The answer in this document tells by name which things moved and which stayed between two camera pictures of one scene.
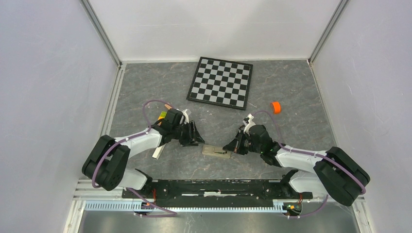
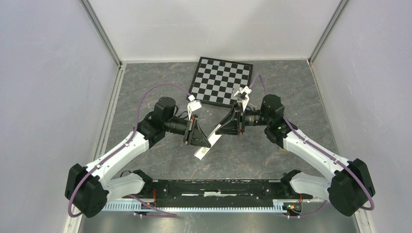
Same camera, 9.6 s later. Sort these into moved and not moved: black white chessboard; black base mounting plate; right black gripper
Moved: right black gripper
Not moved: black base mounting plate; black white chessboard
